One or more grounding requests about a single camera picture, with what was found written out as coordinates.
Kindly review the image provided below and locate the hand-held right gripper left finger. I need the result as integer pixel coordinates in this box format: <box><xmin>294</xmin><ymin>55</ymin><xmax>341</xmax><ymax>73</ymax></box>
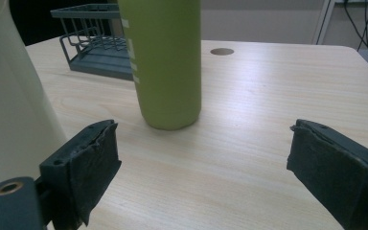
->
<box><xmin>38</xmin><ymin>119</ymin><xmax>123</xmax><ymax>230</ymax></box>

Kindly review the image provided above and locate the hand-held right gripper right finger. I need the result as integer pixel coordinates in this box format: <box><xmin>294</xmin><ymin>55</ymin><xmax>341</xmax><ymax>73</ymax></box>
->
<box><xmin>286</xmin><ymin>118</ymin><xmax>368</xmax><ymax>230</ymax></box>

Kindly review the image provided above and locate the dark grey wire rack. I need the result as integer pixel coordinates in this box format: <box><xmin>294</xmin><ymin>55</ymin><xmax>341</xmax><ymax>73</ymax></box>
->
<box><xmin>50</xmin><ymin>3</ymin><xmax>134</xmax><ymax>81</ymax></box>

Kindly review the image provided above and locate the cream tumbler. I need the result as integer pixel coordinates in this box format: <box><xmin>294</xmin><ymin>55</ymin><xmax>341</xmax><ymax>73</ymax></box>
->
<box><xmin>0</xmin><ymin>0</ymin><xmax>68</xmax><ymax>196</ymax></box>

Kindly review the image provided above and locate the green bottle with white cap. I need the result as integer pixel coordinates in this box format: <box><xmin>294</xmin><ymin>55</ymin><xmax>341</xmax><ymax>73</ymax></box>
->
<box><xmin>117</xmin><ymin>0</ymin><xmax>203</xmax><ymax>131</ymax></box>

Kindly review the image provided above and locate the dark curtain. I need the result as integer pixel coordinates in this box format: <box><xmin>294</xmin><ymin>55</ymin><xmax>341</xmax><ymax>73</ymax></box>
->
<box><xmin>9</xmin><ymin>0</ymin><xmax>110</xmax><ymax>47</ymax></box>

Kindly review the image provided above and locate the black cable bundle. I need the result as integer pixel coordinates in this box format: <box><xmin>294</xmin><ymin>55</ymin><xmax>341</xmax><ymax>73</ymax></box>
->
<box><xmin>343</xmin><ymin>0</ymin><xmax>368</xmax><ymax>63</ymax></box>

